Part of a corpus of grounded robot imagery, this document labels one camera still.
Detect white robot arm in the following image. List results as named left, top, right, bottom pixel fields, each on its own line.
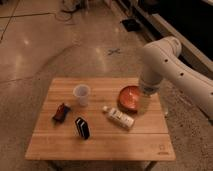
left=139, top=36, right=213, bottom=120

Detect black whiteboard eraser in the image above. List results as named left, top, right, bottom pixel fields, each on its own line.
left=75, top=117, right=90, bottom=140

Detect clear plastic cup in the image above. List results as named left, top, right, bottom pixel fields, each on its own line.
left=73, top=84, right=90, bottom=107

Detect orange bowl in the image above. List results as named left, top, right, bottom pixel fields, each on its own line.
left=117, top=85, right=140, bottom=113

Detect white plastic bottle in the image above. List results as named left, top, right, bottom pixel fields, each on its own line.
left=102, top=106, right=135, bottom=129

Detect wooden folding table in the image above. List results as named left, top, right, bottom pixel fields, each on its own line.
left=25, top=78, right=176, bottom=163

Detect red and blue snack packet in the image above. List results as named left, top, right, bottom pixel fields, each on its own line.
left=52, top=103, right=71, bottom=123

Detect black floor plate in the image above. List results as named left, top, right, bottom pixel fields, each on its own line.
left=121, top=19, right=140, bottom=32

